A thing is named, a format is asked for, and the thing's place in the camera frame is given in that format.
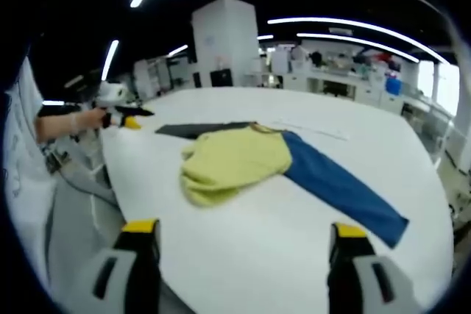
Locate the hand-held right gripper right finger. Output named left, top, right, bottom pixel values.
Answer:
left=326, top=222, right=420, bottom=314

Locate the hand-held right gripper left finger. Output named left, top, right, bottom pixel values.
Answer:
left=60, top=218, right=163, bottom=314

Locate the yellow blue grey garment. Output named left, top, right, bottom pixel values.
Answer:
left=154, top=121, right=410, bottom=249

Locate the person's left hand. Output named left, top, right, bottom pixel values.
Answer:
left=69, top=110, right=106, bottom=135

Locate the white shelving unit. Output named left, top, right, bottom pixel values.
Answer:
left=134, top=58, right=172, bottom=94

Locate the black cabinet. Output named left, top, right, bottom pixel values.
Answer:
left=210, top=68, right=233, bottom=88

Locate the person's white printed shirt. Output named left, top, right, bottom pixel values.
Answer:
left=5, top=56, right=60, bottom=212

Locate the white square pillar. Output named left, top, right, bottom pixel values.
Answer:
left=191, top=0, right=261, bottom=89

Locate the white tall cabinet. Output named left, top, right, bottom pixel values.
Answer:
left=272, top=49, right=290, bottom=74

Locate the blue crate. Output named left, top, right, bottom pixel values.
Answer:
left=385, top=76, right=403, bottom=95

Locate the white lab counter row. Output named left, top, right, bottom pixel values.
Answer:
left=283, top=67, right=406, bottom=113

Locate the dark cable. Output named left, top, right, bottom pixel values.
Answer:
left=54, top=166, right=119, bottom=207

